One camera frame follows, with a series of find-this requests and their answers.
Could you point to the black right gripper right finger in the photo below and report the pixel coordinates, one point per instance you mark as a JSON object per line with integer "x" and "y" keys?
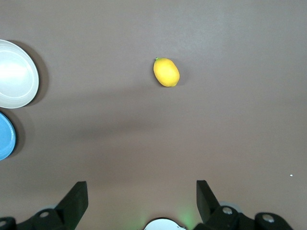
{"x": 216, "y": 215}

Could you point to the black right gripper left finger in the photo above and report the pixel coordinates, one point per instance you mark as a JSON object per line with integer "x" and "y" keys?
{"x": 72, "y": 203}

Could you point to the yellow lemon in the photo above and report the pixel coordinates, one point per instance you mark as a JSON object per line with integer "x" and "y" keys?
{"x": 166, "y": 72}

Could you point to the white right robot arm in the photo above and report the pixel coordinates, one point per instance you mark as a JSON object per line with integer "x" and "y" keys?
{"x": 163, "y": 225}

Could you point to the blue plate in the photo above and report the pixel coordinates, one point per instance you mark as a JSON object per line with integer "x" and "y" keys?
{"x": 6, "y": 139}

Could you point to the beige plate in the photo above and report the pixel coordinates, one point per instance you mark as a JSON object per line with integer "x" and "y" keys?
{"x": 16, "y": 74}

